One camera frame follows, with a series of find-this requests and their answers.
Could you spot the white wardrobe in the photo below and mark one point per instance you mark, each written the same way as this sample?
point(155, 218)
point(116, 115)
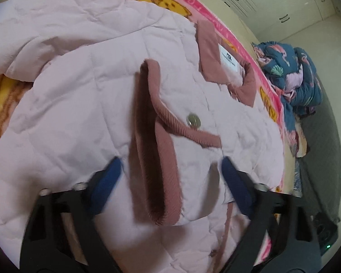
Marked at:
point(279, 19)

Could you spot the pink quilted jacket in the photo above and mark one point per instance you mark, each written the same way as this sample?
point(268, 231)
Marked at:
point(102, 96)

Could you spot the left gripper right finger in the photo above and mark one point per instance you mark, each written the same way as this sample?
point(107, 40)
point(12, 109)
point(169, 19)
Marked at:
point(280, 236)

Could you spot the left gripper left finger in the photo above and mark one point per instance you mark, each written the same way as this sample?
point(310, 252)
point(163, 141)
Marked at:
point(46, 246)

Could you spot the blue floral quilt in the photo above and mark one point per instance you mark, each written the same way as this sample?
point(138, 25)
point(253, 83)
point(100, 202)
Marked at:
point(293, 76)

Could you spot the grey upholstered headboard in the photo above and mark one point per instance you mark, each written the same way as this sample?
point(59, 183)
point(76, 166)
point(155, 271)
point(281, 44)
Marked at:
point(320, 168)

